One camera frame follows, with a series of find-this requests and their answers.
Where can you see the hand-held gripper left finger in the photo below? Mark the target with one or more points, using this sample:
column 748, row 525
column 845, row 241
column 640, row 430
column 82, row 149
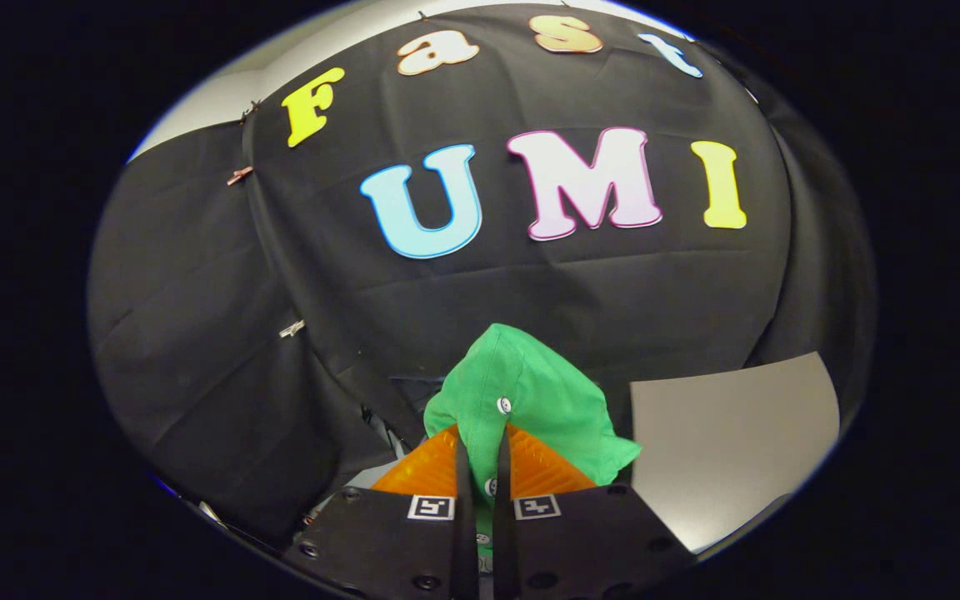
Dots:
column 388, row 542

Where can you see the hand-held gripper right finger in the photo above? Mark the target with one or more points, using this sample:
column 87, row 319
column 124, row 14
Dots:
column 580, row 542

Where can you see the green polo shirt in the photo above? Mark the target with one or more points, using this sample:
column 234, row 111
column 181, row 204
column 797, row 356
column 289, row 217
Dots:
column 530, row 392

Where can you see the silver clip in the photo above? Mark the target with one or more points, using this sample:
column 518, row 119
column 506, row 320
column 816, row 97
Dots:
column 292, row 329

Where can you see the black backdrop cloth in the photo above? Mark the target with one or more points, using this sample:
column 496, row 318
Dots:
column 530, row 292

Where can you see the copper clip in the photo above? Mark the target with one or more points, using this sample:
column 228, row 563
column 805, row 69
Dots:
column 240, row 175

